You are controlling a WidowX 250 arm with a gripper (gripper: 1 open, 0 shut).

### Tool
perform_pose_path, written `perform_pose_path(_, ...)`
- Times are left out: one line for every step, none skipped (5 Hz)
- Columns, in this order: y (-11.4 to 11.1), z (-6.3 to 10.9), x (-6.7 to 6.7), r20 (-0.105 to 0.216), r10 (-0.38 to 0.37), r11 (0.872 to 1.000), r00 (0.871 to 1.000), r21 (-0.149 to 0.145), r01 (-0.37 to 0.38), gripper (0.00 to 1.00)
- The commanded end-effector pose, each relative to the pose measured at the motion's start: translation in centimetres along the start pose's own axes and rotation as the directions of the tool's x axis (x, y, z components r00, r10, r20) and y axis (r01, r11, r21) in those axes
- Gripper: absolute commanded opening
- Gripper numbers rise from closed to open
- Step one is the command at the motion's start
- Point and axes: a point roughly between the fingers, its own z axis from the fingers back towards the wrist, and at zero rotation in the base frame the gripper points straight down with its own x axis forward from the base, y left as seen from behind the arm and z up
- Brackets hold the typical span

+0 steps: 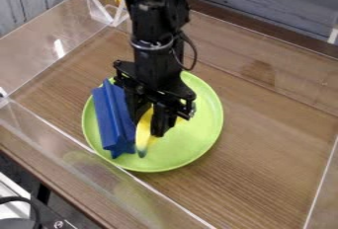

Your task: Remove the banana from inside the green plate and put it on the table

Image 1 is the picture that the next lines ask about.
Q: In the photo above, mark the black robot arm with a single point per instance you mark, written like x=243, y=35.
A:
x=157, y=38

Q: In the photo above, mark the yellow toy banana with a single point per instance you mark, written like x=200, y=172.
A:
x=144, y=139

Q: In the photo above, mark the blue plastic block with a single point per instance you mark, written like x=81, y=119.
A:
x=116, y=128

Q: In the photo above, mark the clear acrylic tray walls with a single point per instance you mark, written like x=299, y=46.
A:
x=267, y=177

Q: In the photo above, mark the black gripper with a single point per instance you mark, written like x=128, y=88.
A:
x=170, y=95

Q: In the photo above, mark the black device with knob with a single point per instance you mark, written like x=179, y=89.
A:
x=45, y=218

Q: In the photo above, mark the green round plate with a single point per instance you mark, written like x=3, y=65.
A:
x=186, y=142

